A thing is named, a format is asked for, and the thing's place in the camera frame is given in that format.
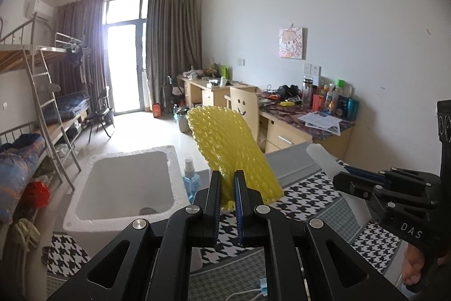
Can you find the white air conditioner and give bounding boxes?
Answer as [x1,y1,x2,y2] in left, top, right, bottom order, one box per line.
[25,0,53,20]

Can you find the blue orange plaid blanket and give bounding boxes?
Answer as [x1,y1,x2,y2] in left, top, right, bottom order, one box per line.
[0,133,46,224]

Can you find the houndstooth table mat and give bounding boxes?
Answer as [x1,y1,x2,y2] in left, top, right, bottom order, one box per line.
[46,142,411,301]

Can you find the blue folded quilt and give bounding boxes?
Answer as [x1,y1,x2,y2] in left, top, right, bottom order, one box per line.
[56,92,90,123]

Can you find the row of toiletry bottles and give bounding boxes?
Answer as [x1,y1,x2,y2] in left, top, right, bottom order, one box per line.
[301,75,360,122]

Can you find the brown curtain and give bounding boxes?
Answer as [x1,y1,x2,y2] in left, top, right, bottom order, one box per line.
[146,0,203,104]
[54,0,106,115]

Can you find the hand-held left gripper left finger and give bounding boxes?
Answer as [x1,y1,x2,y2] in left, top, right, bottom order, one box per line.
[47,170,223,301]

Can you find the pink cartoon wall poster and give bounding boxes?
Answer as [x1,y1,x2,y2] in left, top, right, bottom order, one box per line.
[278,27,304,60]

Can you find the red plastic bag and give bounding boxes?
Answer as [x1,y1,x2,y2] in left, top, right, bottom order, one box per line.
[23,181,50,208]

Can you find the metal bunk bed with ladder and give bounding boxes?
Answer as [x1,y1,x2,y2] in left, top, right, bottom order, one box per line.
[0,12,87,245]

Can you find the printed paper sheets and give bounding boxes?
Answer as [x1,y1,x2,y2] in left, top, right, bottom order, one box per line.
[298,111,342,137]

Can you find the metal bunk bed with clothes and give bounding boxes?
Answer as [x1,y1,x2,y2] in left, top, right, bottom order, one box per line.
[53,33,93,132]

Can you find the wooden chair with smiley face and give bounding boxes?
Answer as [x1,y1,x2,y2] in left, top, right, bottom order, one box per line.
[225,87,259,146]

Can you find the wooden desk with patterned top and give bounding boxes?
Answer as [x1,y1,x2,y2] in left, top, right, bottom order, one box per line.
[257,98,355,155]

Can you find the white waste bin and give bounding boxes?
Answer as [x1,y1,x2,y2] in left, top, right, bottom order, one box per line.
[178,109,193,133]

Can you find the metal bunk ladder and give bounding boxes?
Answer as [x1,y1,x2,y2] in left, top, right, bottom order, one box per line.
[25,43,87,190]

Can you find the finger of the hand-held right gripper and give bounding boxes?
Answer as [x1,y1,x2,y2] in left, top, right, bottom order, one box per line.
[342,165,441,187]
[332,171,435,217]

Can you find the white foam pouch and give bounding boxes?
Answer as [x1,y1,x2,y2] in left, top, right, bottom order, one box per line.
[306,143,370,226]

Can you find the yellow foam fruit net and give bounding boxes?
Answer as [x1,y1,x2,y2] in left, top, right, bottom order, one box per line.
[185,106,284,212]

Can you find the black headphones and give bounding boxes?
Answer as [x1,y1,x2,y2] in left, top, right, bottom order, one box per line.
[278,85,300,100]

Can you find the white foam box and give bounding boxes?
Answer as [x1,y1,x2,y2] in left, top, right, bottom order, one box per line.
[63,145,204,273]

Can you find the person's right hand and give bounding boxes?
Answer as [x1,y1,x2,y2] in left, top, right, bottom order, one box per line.
[402,244,428,293]

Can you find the black folding chair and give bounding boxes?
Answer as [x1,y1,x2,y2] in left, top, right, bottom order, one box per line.
[85,86,116,143]

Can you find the plain wooden desk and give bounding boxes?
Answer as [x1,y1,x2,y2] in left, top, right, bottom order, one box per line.
[176,74,258,111]

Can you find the hanging dark clothes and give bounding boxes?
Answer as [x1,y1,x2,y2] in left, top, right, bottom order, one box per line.
[67,43,87,67]

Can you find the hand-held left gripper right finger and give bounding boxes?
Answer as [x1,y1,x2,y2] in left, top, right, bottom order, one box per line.
[234,170,409,301]

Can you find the glass balcony door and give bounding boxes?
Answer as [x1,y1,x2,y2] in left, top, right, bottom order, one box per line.
[102,0,150,115]

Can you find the beige cloth bundle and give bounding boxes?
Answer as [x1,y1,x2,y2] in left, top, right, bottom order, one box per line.
[10,218,41,249]

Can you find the blue liquid spray bottle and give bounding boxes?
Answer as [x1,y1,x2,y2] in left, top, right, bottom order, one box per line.
[181,157,201,199]

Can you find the blue face mask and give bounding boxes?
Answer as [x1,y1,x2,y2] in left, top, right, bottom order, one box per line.
[220,278,271,301]

